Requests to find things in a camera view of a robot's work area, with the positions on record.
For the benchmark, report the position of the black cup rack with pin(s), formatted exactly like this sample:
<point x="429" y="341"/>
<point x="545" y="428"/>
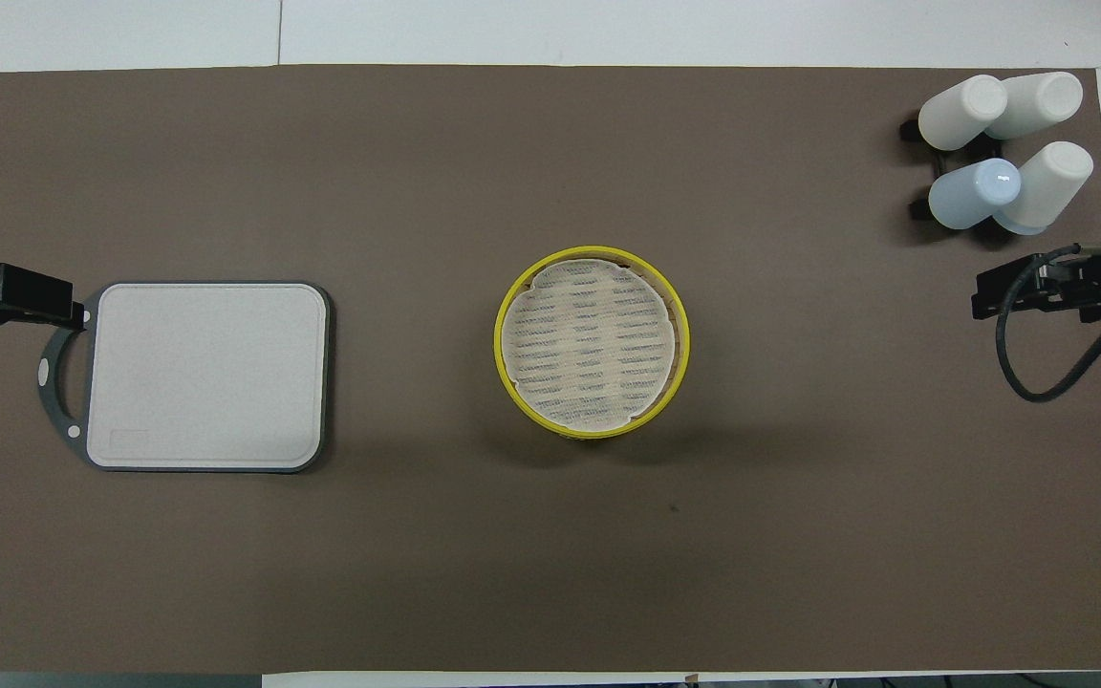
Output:
<point x="921" y="207"/>

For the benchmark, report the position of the white cup with blue rim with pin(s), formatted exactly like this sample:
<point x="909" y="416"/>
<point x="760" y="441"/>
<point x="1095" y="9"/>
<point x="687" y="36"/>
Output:
<point x="1047" y="186"/>

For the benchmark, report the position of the light blue plastic cup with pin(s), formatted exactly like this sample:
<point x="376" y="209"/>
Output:
<point x="971" y="193"/>

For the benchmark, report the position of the white plastic cup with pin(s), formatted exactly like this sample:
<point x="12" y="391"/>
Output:
<point x="960" y="113"/>
<point x="1043" y="100"/>

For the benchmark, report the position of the grey and white cutting board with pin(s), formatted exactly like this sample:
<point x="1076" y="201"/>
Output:
<point x="206" y="382"/>

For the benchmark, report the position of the yellow rimmed bamboo steamer basket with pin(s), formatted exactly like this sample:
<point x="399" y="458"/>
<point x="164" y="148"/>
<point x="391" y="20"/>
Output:
<point x="686" y="358"/>

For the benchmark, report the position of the yellow bamboo steamer base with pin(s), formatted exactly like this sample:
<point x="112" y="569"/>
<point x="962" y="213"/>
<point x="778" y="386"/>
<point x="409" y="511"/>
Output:
<point x="589" y="349"/>

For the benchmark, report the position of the brown table mat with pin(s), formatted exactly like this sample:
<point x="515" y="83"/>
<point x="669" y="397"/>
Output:
<point x="531" y="564"/>

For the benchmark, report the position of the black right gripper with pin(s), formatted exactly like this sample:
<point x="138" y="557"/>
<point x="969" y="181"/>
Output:
<point x="1095" y="282"/>

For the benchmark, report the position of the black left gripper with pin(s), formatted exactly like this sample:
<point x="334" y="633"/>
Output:
<point x="30" y="294"/>

